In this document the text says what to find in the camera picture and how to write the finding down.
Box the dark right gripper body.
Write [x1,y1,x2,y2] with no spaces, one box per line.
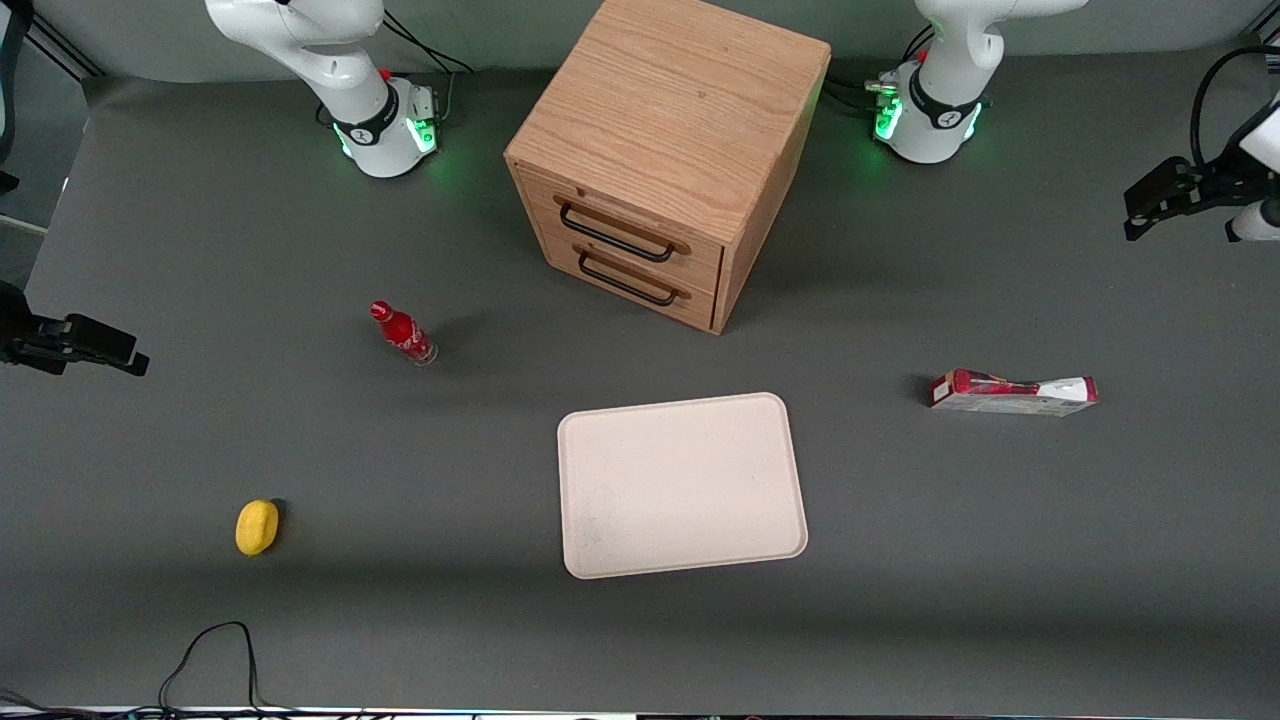
[0,280,41,367]

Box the red cookie box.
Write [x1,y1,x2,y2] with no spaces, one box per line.
[928,368,1099,418]

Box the beige rectangular tray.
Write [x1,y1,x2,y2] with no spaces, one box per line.
[556,392,809,580]

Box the black stand pole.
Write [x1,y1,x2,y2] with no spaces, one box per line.
[0,0,33,193]

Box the grey table mat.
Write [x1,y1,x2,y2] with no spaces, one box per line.
[0,40,1280,717]

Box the yellow lemon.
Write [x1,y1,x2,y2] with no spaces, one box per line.
[235,499,281,557]

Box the red cola bottle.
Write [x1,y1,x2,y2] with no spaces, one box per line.
[369,300,439,367]

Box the wooden drawer cabinet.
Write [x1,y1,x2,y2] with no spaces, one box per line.
[504,0,832,335]

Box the wooden drawer front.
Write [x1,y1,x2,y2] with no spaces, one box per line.
[518,163,725,297]
[538,222,717,333]

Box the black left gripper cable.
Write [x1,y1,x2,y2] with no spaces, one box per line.
[1189,44,1280,173]

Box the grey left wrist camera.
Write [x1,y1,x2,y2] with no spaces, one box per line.
[1227,198,1280,244]

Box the black frame bar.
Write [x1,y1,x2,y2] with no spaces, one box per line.
[24,18,103,81]

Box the black left arm base cable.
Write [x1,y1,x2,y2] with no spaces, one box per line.
[826,22,937,119]

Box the black arm base cable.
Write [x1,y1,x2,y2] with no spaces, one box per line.
[826,22,937,119]
[382,10,477,123]

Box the black looped cable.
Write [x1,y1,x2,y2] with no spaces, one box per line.
[158,621,301,717]

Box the black right arm base cable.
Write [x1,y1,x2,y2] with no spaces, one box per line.
[382,10,477,123]

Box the black metal drawer handle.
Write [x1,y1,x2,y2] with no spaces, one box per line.
[556,195,692,265]
[576,245,693,307]

